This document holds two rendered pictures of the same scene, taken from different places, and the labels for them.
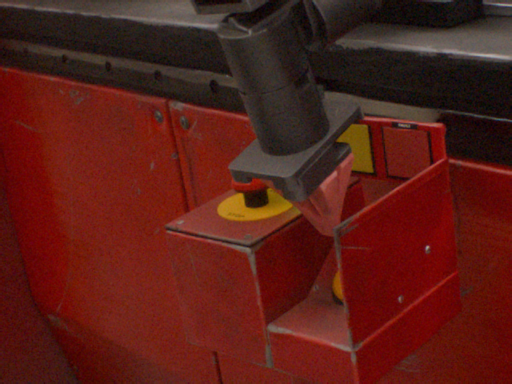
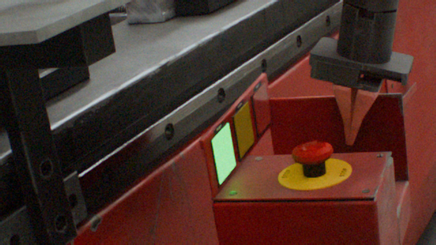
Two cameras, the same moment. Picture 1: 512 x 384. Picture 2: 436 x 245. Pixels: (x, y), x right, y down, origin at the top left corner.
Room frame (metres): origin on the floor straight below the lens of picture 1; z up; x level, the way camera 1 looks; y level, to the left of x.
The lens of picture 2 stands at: (1.24, 0.65, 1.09)
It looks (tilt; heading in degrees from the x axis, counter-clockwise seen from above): 19 degrees down; 248
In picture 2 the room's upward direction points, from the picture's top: 10 degrees counter-clockwise
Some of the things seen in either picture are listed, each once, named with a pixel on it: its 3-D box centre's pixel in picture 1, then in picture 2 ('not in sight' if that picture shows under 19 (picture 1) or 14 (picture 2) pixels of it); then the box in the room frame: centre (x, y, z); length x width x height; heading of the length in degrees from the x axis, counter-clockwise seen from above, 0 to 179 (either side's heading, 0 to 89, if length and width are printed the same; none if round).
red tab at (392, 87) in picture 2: not in sight; (401, 84); (0.31, -0.65, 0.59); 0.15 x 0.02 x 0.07; 36
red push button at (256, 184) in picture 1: (254, 192); (313, 162); (0.89, 0.00, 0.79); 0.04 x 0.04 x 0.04
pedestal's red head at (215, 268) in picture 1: (309, 238); (319, 182); (0.87, -0.04, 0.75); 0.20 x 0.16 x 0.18; 45
